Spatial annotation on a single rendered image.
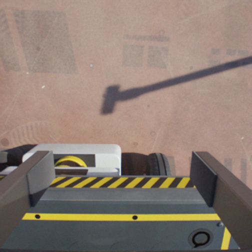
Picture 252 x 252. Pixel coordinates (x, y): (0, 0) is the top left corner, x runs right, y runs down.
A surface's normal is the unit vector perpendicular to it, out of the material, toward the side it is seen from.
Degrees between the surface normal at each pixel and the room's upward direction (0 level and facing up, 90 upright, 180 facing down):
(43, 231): 0
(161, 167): 58
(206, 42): 0
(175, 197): 0
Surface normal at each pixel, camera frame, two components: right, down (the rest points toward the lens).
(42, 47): 0.00, 0.25
